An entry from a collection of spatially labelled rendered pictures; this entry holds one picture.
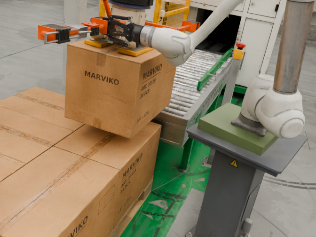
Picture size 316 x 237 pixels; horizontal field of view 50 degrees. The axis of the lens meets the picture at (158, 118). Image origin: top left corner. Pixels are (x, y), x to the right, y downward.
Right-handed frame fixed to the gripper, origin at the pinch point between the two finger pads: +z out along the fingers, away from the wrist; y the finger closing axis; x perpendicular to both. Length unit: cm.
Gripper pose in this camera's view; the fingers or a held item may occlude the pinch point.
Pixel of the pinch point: (102, 25)
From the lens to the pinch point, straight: 160.7
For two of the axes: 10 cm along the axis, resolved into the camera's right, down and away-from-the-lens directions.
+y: -1.5, 8.9, 4.3
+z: -9.2, -2.8, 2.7
